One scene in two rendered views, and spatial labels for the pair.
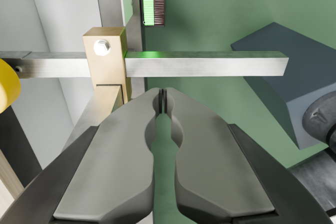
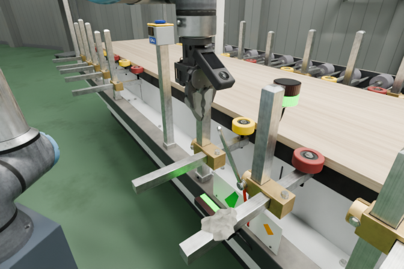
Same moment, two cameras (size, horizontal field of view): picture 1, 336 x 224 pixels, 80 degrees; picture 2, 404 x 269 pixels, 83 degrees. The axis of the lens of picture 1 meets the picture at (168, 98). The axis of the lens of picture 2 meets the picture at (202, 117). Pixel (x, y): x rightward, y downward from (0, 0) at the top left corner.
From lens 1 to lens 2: 51 cm
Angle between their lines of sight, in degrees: 42
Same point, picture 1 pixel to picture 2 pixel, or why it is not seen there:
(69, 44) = (232, 178)
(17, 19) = not seen: hidden behind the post
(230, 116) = not seen: hidden behind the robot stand
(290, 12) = not seen: outside the picture
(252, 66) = (151, 176)
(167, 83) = (146, 234)
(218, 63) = (168, 170)
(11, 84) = (235, 128)
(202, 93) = (105, 244)
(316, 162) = (34, 176)
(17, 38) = (250, 161)
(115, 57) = (210, 152)
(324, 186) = (32, 158)
